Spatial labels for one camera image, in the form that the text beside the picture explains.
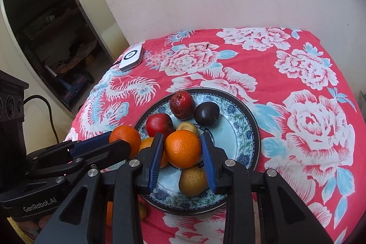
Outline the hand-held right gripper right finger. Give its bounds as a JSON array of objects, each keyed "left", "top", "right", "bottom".
[{"left": 200, "top": 132, "right": 334, "bottom": 244}]

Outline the blue patterned ceramic plate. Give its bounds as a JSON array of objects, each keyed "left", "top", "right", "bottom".
[{"left": 134, "top": 88, "right": 261, "bottom": 216}]

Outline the bright red apple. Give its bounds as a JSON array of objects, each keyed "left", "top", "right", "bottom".
[{"left": 145, "top": 114, "right": 175, "bottom": 138}]

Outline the dark purple plum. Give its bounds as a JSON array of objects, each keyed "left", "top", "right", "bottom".
[{"left": 194, "top": 102, "right": 221, "bottom": 127}]

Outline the black speaker cabinet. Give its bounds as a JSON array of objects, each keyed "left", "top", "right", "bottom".
[{"left": 0, "top": 70, "right": 29, "bottom": 193}]

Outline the thick black cable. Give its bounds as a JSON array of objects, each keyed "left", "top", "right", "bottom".
[{"left": 23, "top": 95, "right": 62, "bottom": 144}]

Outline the orange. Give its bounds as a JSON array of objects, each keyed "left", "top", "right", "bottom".
[
  {"left": 139, "top": 137, "right": 169, "bottom": 169},
  {"left": 106, "top": 201, "right": 114, "bottom": 227},
  {"left": 164, "top": 130, "right": 202, "bottom": 169},
  {"left": 109, "top": 125, "right": 142, "bottom": 157}
]

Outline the red floral tablecloth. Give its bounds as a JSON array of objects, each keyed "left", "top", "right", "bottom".
[{"left": 63, "top": 27, "right": 366, "bottom": 244}]

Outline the small yellow pear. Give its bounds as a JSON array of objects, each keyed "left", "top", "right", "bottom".
[{"left": 176, "top": 122, "right": 199, "bottom": 137}]

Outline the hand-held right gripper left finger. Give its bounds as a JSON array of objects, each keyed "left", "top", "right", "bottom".
[{"left": 34, "top": 132, "right": 166, "bottom": 244}]

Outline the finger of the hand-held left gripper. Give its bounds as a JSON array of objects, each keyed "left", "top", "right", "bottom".
[
  {"left": 26, "top": 131, "right": 114, "bottom": 166},
  {"left": 26, "top": 140, "right": 133, "bottom": 184}
]

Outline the white rounded electronic device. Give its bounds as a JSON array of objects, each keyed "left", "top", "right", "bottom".
[{"left": 118, "top": 43, "right": 143, "bottom": 71}]

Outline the blue object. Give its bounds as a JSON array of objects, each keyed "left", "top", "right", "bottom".
[{"left": 59, "top": 75, "right": 95, "bottom": 102}]

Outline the cream door frame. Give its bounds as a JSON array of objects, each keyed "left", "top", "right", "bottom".
[{"left": 0, "top": 0, "right": 130, "bottom": 121}]

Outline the brown wooden clutter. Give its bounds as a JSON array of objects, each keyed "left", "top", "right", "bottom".
[{"left": 53, "top": 40, "right": 98, "bottom": 73}]

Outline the large yellow-brown pear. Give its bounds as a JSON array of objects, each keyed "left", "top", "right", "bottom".
[{"left": 179, "top": 166, "right": 209, "bottom": 196}]

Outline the dark red apple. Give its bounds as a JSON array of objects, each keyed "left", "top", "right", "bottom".
[{"left": 170, "top": 90, "right": 196, "bottom": 120}]

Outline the yellow container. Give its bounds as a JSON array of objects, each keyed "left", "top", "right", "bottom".
[{"left": 7, "top": 217, "right": 39, "bottom": 244}]

